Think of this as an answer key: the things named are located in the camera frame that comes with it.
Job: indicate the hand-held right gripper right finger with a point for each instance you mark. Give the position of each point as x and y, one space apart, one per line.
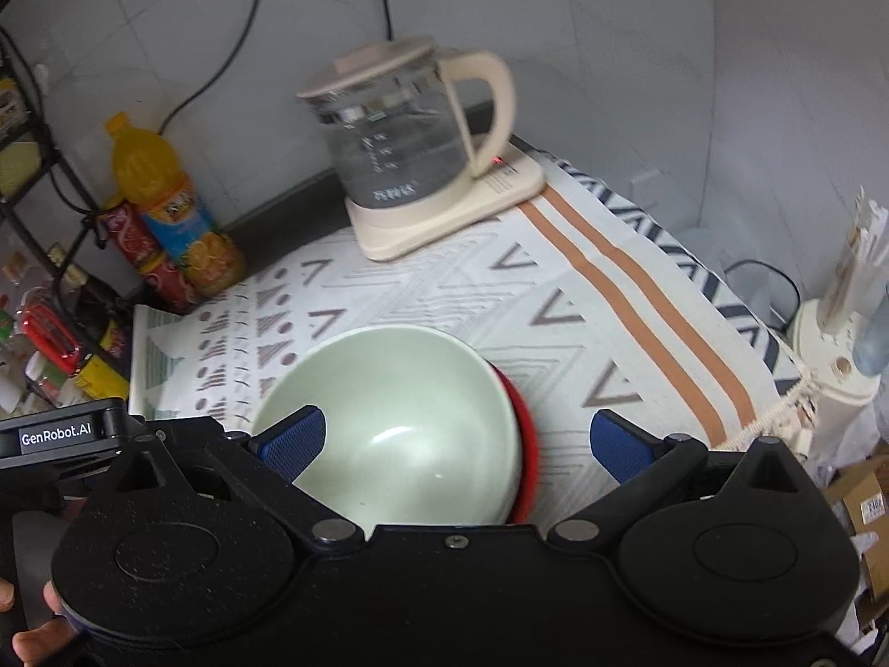
621 451

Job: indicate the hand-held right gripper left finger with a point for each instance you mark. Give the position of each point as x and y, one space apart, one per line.
292 445

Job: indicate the red bowl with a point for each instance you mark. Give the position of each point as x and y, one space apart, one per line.
528 445

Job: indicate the pale green bowl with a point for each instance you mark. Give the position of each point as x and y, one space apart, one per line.
403 389

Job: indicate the person's left hand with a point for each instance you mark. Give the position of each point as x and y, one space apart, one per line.
42 646

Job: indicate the red box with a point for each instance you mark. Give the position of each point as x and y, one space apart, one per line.
48 340

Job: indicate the yellow-label dark bottle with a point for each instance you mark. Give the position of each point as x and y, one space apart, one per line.
104 340

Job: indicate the red soda bottle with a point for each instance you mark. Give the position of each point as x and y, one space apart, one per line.
149 257

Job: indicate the patterned tablecloth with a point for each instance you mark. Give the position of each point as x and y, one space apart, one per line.
486 292

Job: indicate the white cylindrical holder with sticks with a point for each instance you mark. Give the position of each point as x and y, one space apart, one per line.
833 375

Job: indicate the cardboard box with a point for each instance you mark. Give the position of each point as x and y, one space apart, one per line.
861 493

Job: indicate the orange juice bottle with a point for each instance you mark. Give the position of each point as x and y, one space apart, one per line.
173 215

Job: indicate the black metal rack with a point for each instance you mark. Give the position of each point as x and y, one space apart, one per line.
48 174

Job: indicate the cream kettle base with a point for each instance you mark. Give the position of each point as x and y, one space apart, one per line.
444 215

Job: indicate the glass kettle with cream lid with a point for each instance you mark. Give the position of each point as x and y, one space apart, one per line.
396 153

